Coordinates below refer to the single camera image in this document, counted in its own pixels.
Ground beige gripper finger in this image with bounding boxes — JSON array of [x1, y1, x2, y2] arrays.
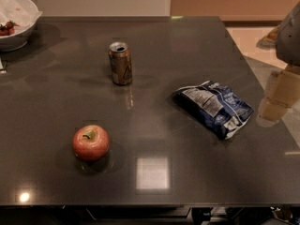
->
[[258, 65, 300, 122]]

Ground red apple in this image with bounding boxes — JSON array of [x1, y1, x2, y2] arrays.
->
[[72, 125, 110, 161]]

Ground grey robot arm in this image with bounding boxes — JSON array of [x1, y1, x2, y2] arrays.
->
[[258, 3, 300, 123]]

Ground blue chip bag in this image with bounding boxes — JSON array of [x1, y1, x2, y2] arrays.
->
[[173, 81, 254, 140]]

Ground brown soda can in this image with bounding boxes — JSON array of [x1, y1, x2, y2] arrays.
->
[[108, 41, 132, 85]]

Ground white napkin in bowl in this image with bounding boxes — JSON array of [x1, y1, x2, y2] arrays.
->
[[0, 0, 42, 27]]

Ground red strawberries in bowl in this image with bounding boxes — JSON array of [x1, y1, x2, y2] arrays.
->
[[0, 21, 17, 36]]

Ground white bowl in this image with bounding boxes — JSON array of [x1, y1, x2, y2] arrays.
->
[[0, 0, 43, 53]]

